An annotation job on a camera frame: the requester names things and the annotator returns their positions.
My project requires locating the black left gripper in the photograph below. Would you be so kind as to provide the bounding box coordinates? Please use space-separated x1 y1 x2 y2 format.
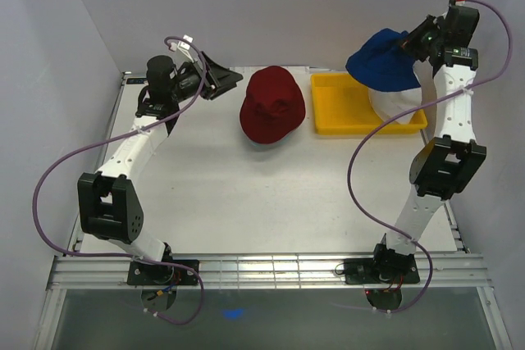
170 52 244 103

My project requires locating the blue bucket hat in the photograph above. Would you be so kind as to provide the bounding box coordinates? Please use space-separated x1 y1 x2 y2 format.
345 28 421 93

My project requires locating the maroon bucket hat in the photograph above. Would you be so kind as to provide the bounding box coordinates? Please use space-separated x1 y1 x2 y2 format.
240 66 306 145

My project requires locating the white bucket hat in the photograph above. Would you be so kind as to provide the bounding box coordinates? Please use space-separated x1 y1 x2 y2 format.
367 61 432 120

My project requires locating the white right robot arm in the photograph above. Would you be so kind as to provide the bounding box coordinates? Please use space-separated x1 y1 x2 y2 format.
370 0 486 282

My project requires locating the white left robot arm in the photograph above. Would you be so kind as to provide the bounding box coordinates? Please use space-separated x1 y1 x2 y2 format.
77 55 243 284

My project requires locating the blue label sticker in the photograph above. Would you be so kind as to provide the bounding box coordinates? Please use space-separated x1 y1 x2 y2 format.
126 78 148 84

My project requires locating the yellow plastic tray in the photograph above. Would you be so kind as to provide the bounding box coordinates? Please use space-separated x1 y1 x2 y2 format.
309 72 428 136

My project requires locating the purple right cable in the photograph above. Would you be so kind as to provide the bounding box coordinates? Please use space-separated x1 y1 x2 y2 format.
347 0 514 315

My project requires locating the purple cable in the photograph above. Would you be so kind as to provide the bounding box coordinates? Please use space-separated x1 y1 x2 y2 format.
347 0 514 315
32 36 210 325

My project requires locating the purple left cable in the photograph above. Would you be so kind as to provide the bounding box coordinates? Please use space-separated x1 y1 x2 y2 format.
32 36 210 325

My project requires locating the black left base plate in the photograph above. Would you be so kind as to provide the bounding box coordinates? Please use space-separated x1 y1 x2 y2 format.
126 259 200 286

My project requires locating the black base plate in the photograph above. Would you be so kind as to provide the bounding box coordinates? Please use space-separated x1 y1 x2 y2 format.
334 257 420 284
126 259 200 286

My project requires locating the aluminium frame rail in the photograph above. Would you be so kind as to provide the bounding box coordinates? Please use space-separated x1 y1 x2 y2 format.
48 252 492 290

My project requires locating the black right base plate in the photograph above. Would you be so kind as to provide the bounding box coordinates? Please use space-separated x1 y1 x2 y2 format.
334 257 420 284

